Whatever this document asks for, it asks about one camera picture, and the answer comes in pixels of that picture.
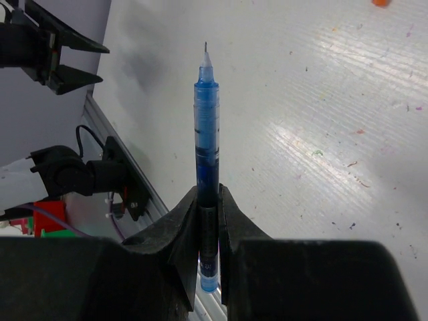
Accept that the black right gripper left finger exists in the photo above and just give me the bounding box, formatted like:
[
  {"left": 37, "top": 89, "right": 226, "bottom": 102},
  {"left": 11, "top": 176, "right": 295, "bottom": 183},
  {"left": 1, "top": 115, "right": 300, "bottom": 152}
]
[{"left": 100, "top": 188, "right": 199, "bottom": 320}]

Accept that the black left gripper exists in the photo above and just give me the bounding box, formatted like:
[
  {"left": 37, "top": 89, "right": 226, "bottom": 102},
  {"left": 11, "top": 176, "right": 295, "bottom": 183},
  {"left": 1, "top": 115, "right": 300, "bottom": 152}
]
[{"left": 1, "top": 0, "right": 110, "bottom": 95}]

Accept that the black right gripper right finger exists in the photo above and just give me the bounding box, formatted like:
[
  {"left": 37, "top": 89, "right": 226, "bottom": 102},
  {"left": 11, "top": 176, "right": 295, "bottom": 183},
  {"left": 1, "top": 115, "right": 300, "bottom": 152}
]
[{"left": 218, "top": 185, "right": 278, "bottom": 320}]

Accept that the dark blue capped pen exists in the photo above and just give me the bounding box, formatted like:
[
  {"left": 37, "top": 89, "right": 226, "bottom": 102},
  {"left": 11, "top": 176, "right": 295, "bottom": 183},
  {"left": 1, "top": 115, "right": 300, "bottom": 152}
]
[{"left": 193, "top": 43, "right": 220, "bottom": 294}]

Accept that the red capped pen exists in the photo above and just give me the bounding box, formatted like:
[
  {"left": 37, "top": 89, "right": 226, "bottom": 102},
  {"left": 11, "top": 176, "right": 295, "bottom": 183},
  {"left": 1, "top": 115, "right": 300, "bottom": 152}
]
[{"left": 372, "top": 0, "right": 391, "bottom": 7}]

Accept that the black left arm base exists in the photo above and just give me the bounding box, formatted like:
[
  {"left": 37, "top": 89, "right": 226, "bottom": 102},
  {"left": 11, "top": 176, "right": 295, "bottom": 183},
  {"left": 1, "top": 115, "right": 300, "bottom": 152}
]
[{"left": 102, "top": 136, "right": 151, "bottom": 221}]

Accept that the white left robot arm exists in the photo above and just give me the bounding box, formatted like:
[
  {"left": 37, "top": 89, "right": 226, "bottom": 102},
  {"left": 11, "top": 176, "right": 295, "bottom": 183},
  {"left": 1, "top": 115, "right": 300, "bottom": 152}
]
[{"left": 1, "top": 1, "right": 128, "bottom": 211}]

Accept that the red plastic block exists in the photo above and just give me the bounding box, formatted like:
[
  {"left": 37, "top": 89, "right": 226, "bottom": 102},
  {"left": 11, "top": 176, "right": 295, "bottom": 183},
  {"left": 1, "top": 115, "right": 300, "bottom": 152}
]
[{"left": 9, "top": 200, "right": 66, "bottom": 237}]

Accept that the aluminium front rail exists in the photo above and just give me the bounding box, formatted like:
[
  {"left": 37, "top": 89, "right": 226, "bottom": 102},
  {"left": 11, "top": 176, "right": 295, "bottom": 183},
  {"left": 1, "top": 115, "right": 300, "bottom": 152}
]
[{"left": 84, "top": 92, "right": 227, "bottom": 320}]

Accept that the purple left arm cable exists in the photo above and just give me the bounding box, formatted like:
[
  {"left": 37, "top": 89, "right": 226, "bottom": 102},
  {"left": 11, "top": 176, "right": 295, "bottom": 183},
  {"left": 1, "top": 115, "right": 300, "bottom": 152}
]
[{"left": 0, "top": 190, "right": 126, "bottom": 240}]

